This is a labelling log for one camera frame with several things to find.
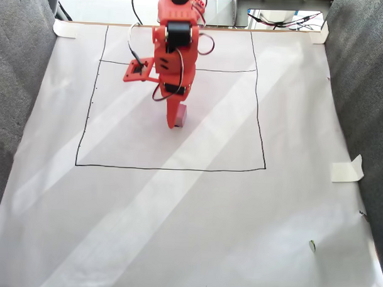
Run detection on pink foam cube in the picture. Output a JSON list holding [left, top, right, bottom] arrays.
[[175, 103, 189, 128]]

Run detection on white paper sheet black lines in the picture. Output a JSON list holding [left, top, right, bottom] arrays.
[[0, 18, 383, 287]]

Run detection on white tape piece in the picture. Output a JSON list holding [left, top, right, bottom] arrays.
[[308, 19, 330, 46], [52, 18, 79, 40]]

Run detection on grey fabric panel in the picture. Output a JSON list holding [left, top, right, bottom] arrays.
[[0, 0, 59, 254], [314, 0, 383, 283]]

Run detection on white tape piece folded corner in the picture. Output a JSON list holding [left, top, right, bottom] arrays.
[[329, 153, 366, 184]]

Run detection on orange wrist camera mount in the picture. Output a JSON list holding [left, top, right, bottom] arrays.
[[122, 55, 158, 84]]

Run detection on thin camera cable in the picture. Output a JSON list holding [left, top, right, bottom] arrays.
[[127, 21, 145, 69]]

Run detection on red and black wires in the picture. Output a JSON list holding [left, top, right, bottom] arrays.
[[247, 9, 323, 32]]

